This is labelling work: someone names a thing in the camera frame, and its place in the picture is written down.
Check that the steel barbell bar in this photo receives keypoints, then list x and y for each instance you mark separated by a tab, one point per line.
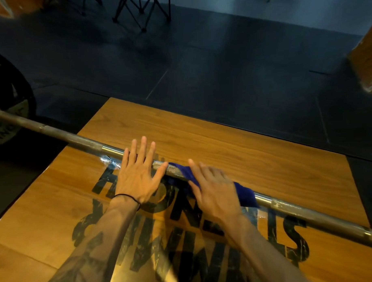
313	217

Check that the person's left thumb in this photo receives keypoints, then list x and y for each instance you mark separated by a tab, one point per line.
161	173

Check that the black wrist band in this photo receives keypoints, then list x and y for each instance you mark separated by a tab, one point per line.
131	197

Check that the person's left forearm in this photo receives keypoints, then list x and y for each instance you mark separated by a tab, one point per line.
95	249

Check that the person's left little finger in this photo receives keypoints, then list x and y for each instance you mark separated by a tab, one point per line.
124	158

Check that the person's right hand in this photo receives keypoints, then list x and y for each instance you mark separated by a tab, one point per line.
216	194

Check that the black folding chair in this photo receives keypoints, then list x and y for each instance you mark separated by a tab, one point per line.
144	6

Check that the person's right thumb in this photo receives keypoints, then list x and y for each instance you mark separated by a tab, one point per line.
194	190

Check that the wooden lifting platform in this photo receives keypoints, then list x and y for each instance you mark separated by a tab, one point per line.
235	162

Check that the person's left middle finger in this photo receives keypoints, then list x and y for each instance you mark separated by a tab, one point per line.
142	150

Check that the blue cleaning cloth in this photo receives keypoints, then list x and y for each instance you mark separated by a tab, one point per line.
245	196

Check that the black weight plate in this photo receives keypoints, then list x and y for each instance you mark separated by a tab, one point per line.
7	87

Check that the person's right forearm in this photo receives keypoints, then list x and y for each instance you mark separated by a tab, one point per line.
263	252

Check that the person's left hand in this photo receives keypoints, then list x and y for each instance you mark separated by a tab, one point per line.
135	180

